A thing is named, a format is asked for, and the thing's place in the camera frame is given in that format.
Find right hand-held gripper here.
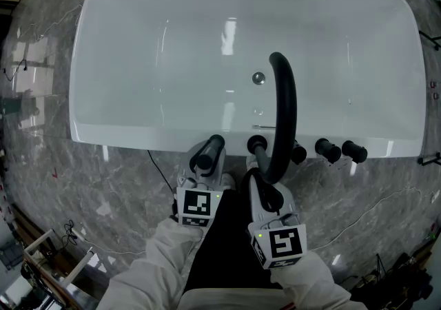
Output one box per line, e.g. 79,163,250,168
240,167,308,270

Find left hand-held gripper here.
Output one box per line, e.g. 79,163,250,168
175,139,227,229

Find black shower head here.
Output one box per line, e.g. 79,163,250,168
196,138,223,171

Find white bathtub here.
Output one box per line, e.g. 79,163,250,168
68,0,428,160

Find person's left forearm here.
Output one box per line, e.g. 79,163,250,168
96,217,205,310

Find person's right forearm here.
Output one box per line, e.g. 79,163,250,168
269,249,361,310

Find black faucet knob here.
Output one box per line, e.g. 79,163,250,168
291,140,308,165
341,140,369,164
314,138,342,164

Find person's black trousers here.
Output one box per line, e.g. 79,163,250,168
182,188,282,293

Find black curved faucet spout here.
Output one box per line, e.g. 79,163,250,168
247,52,298,185

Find person's white jacket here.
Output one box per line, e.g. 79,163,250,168
177,286,296,310

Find dark equipment pile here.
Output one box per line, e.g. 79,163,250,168
344,232,441,310

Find black tripod leg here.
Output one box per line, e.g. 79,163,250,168
418,30,441,52
417,152,441,167

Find thin black floor cable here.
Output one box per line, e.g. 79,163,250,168
147,149,175,194

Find long white floor cable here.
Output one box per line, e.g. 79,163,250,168
308,188,435,246

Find black cable bundle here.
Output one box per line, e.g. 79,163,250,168
61,219,81,247

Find white metal frame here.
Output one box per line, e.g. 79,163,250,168
20,228,96,310

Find thin white floor cable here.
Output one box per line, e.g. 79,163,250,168
16,3,84,41

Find black cable with plug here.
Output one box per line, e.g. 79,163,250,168
2,59,29,82

